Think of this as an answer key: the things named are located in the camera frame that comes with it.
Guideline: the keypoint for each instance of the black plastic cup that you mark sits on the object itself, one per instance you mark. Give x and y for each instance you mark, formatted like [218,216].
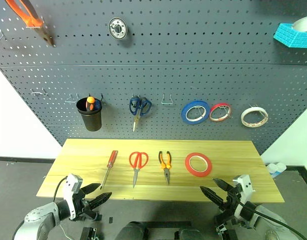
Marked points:
[92,120]

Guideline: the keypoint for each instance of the wide red tape roll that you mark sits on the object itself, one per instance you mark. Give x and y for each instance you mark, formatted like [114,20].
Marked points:
[188,166]

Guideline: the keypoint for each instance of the grey perforated pegboard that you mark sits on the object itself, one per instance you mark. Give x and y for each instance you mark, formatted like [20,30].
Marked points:
[168,62]

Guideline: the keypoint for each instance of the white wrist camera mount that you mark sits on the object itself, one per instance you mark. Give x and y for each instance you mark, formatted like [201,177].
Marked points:
[68,192]
[247,187]

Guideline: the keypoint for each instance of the white roll in teal box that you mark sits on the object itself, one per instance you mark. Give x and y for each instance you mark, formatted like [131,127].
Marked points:
[304,23]

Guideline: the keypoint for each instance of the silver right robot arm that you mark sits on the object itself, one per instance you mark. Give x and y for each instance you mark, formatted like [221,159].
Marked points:
[268,220]

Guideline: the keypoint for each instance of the thin red tape roll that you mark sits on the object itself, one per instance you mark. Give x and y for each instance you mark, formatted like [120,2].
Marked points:
[212,110]

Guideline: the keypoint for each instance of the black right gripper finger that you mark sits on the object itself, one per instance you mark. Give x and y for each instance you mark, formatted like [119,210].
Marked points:
[223,185]
[212,196]

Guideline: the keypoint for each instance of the teal brick patterned box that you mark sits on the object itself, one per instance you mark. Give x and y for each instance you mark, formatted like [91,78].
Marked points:
[293,37]

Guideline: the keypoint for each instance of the clear plastic bottles pack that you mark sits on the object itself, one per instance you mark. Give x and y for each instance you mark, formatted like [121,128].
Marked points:
[276,168]

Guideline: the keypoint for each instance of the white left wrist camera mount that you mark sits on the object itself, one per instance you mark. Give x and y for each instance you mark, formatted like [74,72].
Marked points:
[68,192]

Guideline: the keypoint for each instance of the round silver metal disc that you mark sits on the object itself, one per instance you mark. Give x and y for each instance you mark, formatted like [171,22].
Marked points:
[118,28]

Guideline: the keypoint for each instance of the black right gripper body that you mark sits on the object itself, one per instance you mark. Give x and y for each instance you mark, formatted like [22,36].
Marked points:
[229,207]

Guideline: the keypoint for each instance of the small black floor piece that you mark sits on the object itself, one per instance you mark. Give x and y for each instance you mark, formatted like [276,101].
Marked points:
[110,220]

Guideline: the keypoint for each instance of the white tape roll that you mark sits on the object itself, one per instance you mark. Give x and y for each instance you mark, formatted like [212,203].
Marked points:
[244,121]

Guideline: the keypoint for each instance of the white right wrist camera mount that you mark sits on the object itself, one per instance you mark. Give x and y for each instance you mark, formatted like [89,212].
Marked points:
[247,187]

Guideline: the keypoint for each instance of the blue tape roll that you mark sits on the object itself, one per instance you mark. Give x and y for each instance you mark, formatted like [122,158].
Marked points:
[184,115]

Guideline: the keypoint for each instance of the orange black needle nose pliers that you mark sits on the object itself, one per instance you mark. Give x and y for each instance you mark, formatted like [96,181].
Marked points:
[166,165]

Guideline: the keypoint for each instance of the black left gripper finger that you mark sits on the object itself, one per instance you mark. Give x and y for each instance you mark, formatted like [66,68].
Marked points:
[99,199]
[91,188]

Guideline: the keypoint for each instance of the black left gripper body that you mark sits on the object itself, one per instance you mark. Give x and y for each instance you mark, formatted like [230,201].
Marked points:
[82,202]

